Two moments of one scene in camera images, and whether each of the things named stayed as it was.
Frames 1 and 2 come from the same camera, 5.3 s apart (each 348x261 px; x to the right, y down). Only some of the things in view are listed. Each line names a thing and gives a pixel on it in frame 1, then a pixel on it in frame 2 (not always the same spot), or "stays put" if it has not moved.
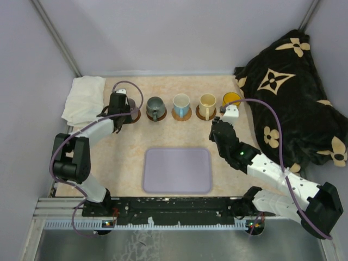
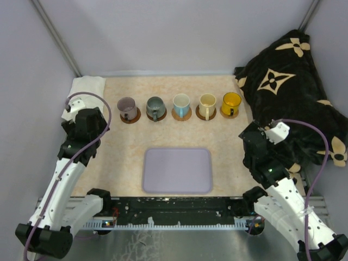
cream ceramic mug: x=207 y=104 stays put
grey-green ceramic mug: x=155 y=107 stays put
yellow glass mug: x=231 y=97 stays put
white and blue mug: x=181 y=104 stays put
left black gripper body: x=126 y=110 to x=69 y=127
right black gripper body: x=212 y=136 to x=271 y=147
